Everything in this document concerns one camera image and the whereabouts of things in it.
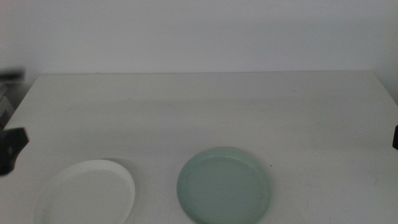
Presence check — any white shallow bowl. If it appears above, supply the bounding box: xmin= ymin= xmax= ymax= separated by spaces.
xmin=33 ymin=159 xmax=137 ymax=224

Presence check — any pale green shallow bowl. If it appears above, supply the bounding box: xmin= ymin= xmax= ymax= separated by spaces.
xmin=176 ymin=146 xmax=272 ymax=224

